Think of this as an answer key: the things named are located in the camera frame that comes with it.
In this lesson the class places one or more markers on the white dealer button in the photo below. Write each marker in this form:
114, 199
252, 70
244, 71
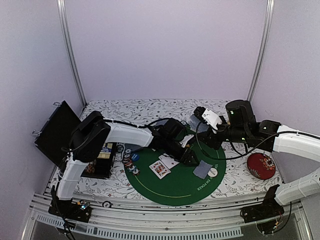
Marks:
213, 172

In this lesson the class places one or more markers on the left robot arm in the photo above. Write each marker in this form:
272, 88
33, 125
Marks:
88, 138

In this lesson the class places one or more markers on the face-up king card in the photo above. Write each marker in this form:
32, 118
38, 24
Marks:
159, 169

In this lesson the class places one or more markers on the round green poker mat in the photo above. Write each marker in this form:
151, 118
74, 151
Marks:
180, 187

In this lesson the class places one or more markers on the face-up two of diamonds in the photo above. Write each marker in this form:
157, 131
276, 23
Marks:
168, 161

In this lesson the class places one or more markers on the floral white tablecloth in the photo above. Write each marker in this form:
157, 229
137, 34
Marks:
237, 182

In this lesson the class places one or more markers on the red floral round pouch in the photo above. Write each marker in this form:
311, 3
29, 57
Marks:
261, 166

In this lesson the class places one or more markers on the blue small blind button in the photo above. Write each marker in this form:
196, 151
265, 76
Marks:
135, 157

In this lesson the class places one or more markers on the front aluminium rail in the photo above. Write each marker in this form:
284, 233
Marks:
132, 219

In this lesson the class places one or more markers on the dealt blue card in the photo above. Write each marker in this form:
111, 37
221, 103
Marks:
201, 171
136, 148

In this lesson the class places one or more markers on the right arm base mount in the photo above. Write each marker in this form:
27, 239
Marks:
269, 208

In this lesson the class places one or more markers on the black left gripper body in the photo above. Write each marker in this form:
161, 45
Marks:
174, 152

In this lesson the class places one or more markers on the left aluminium frame post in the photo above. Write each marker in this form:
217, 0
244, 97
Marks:
61, 7

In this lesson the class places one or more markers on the boxed texas holdem cards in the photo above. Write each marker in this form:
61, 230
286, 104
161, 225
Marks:
106, 151

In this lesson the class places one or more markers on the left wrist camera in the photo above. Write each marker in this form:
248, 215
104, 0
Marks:
185, 141

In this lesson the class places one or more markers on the black poker chip case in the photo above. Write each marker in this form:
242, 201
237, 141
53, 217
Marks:
57, 133

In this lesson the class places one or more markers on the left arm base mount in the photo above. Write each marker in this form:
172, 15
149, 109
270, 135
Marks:
68, 210

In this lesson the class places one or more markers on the right aluminium frame post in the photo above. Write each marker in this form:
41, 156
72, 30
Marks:
268, 18

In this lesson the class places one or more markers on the fallen chip on rail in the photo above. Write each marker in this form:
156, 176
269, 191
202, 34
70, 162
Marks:
106, 204

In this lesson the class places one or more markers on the aluminium frame post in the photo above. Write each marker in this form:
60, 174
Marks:
61, 7
268, 18

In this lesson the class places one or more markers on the blue playing card deck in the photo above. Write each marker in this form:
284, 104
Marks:
197, 125

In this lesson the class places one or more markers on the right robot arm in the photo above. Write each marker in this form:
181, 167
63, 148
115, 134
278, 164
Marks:
267, 135

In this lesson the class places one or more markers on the stack of poker chips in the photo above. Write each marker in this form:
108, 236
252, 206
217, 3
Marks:
183, 123
126, 152

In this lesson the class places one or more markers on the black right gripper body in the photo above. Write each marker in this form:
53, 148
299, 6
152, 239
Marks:
211, 139

